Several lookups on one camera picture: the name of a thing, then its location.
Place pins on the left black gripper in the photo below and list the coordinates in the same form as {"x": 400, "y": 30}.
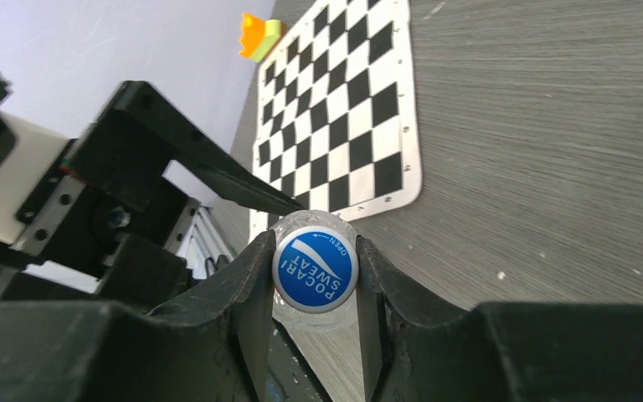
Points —
{"x": 93, "y": 217}

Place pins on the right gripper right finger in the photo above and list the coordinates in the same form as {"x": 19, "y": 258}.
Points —
{"x": 416, "y": 346}

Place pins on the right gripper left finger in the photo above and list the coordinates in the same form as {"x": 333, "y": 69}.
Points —
{"x": 209, "y": 343}

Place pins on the clear plastic bottle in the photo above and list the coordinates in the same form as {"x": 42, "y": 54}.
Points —
{"x": 343, "y": 316}

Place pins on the blue Pocari Sweat cap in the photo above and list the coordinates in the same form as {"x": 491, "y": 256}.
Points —
{"x": 315, "y": 269}

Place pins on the orange green block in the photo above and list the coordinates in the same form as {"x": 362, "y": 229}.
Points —
{"x": 258, "y": 37}

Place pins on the black white chessboard mat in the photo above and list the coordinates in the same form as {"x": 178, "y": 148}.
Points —
{"x": 336, "y": 115}

